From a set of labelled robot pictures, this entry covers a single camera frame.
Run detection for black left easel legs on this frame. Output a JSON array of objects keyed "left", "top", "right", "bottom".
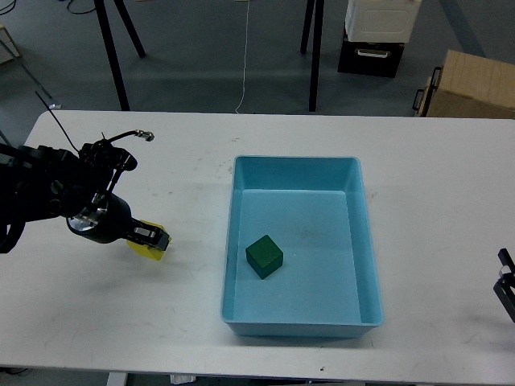
[{"left": 93, "top": 0, "right": 146, "bottom": 112}]

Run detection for white plastic crate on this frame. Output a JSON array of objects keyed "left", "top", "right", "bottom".
[{"left": 344, "top": 0, "right": 422, "bottom": 43}]

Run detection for light blue plastic box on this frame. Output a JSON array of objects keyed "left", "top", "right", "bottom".
[{"left": 221, "top": 156, "right": 384, "bottom": 339}]

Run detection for black storage box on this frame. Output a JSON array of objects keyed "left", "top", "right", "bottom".
[{"left": 337, "top": 31, "right": 405, "bottom": 78}]

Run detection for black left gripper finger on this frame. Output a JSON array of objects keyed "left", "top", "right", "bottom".
[{"left": 126, "top": 224, "right": 170, "bottom": 251}]

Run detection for yellow wooden block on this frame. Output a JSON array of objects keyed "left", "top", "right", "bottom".
[{"left": 126, "top": 219, "right": 171, "bottom": 261}]

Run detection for black right easel legs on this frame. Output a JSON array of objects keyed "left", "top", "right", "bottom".
[{"left": 299, "top": 0, "right": 325, "bottom": 113}]

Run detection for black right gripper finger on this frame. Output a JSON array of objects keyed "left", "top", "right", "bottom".
[{"left": 493, "top": 248, "right": 514, "bottom": 321}]

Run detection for black easel legs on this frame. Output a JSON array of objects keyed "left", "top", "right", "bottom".
[
  {"left": 299, "top": 0, "right": 325, "bottom": 113},
  {"left": 93, "top": 0, "right": 146, "bottom": 112}
]

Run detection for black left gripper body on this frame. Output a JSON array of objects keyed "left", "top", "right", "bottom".
[{"left": 66, "top": 193, "right": 134, "bottom": 244}]

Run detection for green wooden block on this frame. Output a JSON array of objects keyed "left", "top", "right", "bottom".
[{"left": 245, "top": 235, "right": 284, "bottom": 280}]

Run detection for white hanging cord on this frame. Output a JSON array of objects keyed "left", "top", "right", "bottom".
[{"left": 235, "top": 0, "right": 251, "bottom": 115}]

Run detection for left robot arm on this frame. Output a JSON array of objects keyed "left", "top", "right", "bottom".
[{"left": 1, "top": 137, "right": 170, "bottom": 253}]

